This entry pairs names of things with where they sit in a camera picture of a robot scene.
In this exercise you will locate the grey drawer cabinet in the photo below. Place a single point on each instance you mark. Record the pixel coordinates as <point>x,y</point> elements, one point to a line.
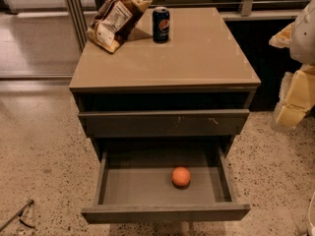
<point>200,68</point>

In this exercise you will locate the blue Pepsi can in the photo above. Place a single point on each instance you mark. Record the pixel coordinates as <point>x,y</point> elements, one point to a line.
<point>161,22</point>

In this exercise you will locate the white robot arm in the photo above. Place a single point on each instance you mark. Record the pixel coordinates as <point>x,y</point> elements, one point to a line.
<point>302,49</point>

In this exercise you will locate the brown chip bag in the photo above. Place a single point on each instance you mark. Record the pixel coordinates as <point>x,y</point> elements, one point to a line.
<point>114,21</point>

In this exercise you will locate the dark metal rod on floor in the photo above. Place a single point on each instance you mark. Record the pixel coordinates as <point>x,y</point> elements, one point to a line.
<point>16,214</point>

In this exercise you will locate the metal railing post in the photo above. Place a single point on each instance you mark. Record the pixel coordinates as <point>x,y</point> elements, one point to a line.
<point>245,8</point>

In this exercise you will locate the open middle drawer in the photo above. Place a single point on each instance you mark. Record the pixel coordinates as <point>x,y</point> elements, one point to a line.
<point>135,185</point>

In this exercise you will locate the orange fruit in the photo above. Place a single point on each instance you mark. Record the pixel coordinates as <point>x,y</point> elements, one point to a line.
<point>181,176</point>

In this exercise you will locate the metal window frame post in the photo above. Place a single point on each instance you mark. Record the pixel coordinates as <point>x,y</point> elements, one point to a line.
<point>75,11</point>

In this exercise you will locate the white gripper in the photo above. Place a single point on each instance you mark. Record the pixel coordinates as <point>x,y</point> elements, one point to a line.
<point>304,36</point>

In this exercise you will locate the closed top drawer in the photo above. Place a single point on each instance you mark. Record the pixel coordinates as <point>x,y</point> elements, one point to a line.
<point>175,123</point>

